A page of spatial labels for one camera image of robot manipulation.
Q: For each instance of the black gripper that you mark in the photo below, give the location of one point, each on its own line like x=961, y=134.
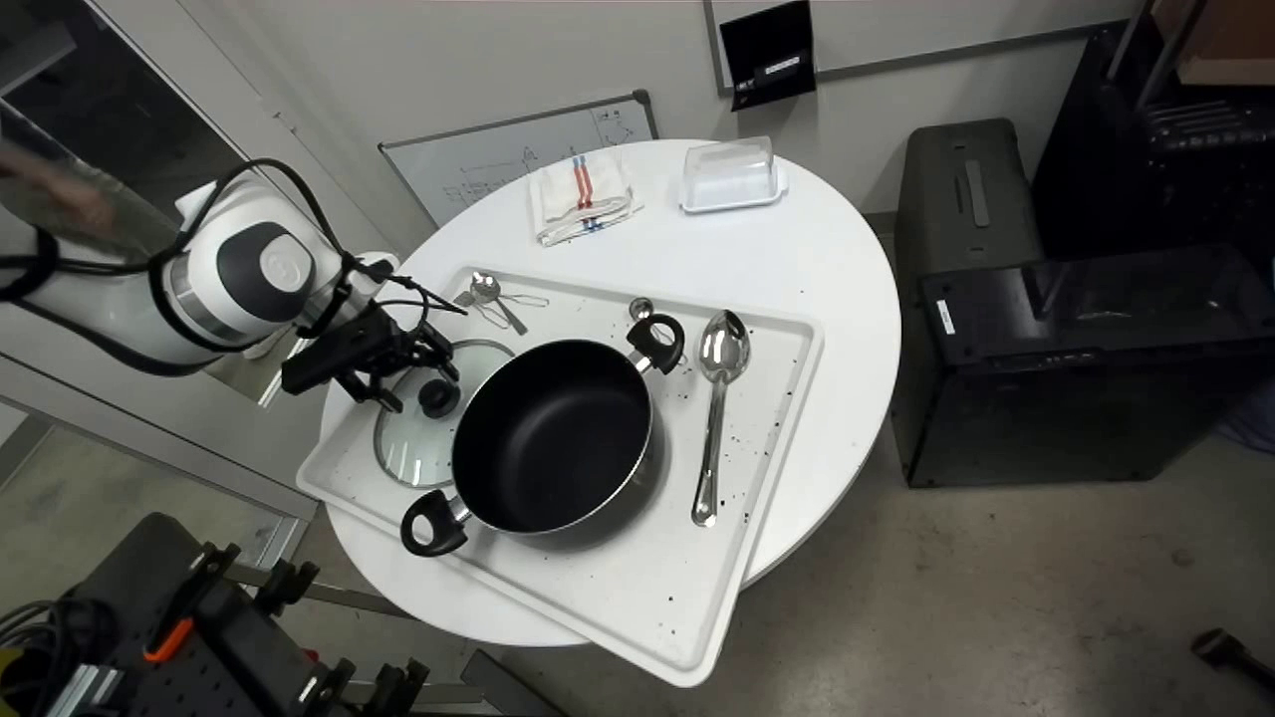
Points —
x=338, y=350

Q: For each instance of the glass lid with black knob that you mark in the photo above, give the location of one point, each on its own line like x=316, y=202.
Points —
x=405, y=452

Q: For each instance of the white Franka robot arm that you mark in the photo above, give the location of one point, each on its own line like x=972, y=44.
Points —
x=131, y=285

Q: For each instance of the small framed whiteboard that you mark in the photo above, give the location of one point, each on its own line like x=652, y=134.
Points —
x=502, y=160

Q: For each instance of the folded white cloth red stripe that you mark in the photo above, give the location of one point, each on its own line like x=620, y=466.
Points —
x=584, y=202

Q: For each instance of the large metal serving spoon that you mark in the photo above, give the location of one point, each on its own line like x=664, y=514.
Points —
x=721, y=350

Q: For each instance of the white plastic tray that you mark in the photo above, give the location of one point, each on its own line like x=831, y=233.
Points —
x=640, y=597

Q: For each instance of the low black case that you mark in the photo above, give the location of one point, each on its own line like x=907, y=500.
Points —
x=1060, y=361

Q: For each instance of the brown cardboard box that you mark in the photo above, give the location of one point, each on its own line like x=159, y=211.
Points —
x=1227, y=40

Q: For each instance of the black wall marker holder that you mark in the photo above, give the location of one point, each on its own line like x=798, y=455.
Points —
x=766, y=54

